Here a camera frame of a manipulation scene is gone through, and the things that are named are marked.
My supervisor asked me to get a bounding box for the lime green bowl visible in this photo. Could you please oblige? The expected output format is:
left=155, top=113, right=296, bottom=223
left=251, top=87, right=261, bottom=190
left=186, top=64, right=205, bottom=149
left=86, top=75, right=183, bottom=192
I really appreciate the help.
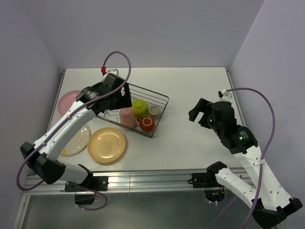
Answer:
left=132, top=99, right=149, bottom=118

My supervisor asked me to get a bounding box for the pink plastic cup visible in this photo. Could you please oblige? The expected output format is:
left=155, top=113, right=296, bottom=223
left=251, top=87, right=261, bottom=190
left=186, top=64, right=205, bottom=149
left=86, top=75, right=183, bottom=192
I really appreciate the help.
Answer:
left=120, top=107, right=136, bottom=128

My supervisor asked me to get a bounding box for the small patterned glass cup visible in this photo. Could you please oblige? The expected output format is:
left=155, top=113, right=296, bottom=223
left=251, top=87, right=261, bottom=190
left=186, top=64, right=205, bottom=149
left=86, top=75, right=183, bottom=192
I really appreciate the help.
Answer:
left=148, top=105, right=162, bottom=119

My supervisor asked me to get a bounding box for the pink plastic plate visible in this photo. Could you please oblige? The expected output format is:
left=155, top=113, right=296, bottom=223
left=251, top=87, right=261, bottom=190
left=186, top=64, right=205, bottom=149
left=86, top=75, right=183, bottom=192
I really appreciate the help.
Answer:
left=57, top=90, right=81, bottom=117

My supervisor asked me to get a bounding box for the orange brown ceramic mug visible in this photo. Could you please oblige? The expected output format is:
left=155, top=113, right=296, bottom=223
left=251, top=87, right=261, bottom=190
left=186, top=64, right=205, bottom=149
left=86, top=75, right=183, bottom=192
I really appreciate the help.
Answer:
left=137, top=117, right=155, bottom=132

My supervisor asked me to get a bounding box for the orange plastic plate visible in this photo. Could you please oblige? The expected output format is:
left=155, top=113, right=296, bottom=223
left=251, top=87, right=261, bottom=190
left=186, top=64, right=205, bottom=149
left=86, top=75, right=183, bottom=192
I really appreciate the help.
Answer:
left=87, top=127, right=126, bottom=164

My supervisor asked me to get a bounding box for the cream yellow floral plate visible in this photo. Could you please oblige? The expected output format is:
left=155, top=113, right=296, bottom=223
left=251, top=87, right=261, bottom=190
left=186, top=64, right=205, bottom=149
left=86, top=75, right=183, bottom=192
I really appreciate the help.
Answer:
left=61, top=125, right=91, bottom=156

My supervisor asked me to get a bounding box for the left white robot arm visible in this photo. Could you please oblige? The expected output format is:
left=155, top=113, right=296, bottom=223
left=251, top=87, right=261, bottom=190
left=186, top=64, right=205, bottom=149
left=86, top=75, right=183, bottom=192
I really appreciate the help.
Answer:
left=20, top=73, right=132, bottom=190

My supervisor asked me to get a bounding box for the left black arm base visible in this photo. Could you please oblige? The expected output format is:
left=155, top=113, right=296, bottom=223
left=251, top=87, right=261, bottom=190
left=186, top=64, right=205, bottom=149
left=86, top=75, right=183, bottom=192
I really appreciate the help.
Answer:
left=64, top=171, right=109, bottom=211

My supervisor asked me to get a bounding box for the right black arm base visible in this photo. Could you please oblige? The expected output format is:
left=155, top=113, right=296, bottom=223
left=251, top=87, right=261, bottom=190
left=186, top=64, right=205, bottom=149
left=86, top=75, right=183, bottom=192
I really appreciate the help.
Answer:
left=187, top=172, right=233, bottom=206

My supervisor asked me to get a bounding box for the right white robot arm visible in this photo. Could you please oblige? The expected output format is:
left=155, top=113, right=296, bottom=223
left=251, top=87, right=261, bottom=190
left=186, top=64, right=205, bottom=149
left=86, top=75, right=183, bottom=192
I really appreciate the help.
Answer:
left=188, top=98, right=303, bottom=229

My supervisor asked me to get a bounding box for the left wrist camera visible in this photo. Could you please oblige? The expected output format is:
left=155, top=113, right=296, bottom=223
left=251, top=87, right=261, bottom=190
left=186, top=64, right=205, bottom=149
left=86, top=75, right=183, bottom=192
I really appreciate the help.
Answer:
left=101, top=67, right=119, bottom=76

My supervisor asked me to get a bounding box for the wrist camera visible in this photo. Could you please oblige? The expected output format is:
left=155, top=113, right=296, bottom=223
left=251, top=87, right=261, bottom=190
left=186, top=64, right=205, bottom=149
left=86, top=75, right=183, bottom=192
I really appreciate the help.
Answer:
left=218, top=89, right=234, bottom=104
left=101, top=67, right=119, bottom=76

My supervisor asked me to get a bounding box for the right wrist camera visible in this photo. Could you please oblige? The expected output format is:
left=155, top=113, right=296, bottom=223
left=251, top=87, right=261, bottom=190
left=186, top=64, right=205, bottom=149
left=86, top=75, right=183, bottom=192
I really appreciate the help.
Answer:
left=218, top=89, right=234, bottom=104

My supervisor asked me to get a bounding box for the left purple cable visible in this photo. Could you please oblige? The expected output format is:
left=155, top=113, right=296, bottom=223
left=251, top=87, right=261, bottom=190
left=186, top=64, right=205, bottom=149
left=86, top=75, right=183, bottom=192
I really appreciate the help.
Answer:
left=16, top=51, right=132, bottom=212

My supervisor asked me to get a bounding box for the metal wire dish rack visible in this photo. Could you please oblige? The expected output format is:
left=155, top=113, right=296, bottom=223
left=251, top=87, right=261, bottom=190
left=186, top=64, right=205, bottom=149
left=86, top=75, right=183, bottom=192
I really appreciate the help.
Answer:
left=97, top=83, right=169, bottom=138

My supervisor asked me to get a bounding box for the aluminium front rail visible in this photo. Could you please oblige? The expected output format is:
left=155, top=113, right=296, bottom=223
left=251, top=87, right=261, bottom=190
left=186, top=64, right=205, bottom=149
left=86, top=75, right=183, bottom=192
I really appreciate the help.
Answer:
left=23, top=169, right=253, bottom=195

